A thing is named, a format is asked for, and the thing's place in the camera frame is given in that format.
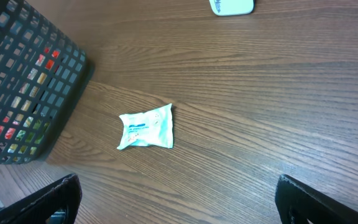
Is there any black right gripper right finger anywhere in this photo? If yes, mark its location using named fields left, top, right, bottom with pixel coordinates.
left=275, top=174, right=358, bottom=224

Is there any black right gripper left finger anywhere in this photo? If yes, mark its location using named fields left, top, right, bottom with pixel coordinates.
left=0, top=173, right=82, bottom=224

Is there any teal wet wipes packet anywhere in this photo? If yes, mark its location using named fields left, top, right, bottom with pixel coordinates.
left=117, top=103, right=173, bottom=150

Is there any white barcode scanner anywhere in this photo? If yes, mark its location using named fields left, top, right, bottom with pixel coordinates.
left=209, top=0, right=255, bottom=16

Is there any grey plastic shopping basket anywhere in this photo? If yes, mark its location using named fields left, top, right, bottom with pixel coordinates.
left=0, top=0, right=94, bottom=164

